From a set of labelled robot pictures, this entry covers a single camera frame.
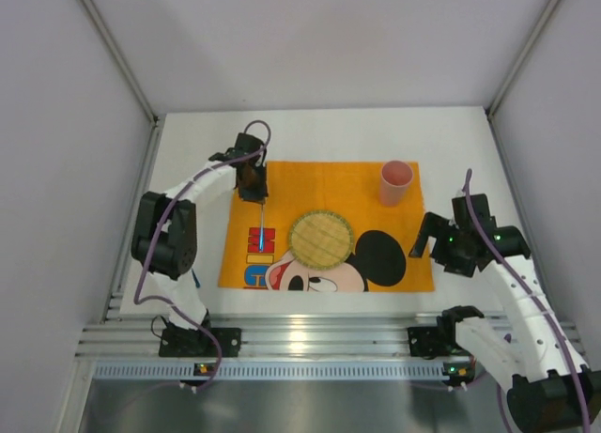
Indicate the left aluminium frame post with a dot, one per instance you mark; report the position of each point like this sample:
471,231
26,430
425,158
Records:
110,44

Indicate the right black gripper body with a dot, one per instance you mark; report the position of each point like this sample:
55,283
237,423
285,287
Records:
439,244

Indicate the blue metallic fork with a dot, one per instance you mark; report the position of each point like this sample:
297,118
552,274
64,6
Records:
261,240

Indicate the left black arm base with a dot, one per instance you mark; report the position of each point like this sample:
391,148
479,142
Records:
176,342

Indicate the yellow round woven coaster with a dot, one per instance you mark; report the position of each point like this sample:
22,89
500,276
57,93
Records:
321,239

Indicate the perforated metal cable tray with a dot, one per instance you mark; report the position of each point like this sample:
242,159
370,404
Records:
421,371

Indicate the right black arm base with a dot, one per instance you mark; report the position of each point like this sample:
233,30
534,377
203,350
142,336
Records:
431,342

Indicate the right aluminium frame post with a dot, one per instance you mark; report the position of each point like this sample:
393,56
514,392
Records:
525,52

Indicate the pink plastic cup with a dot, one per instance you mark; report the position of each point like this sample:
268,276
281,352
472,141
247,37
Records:
395,178

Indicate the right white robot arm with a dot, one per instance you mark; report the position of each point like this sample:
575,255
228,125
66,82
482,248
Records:
547,384

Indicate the blue metallic spoon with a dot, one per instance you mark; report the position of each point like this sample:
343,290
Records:
195,279

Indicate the aluminium mounting rail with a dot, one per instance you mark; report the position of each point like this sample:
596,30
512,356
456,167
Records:
270,337

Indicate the aluminium frame post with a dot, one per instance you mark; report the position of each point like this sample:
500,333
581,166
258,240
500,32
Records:
525,52
110,44

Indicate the orange Mickey Mouse placemat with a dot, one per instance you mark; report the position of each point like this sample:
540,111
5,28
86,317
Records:
384,235

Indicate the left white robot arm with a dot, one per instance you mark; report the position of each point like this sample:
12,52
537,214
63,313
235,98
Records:
165,234

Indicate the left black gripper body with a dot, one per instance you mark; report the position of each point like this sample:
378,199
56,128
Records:
254,194

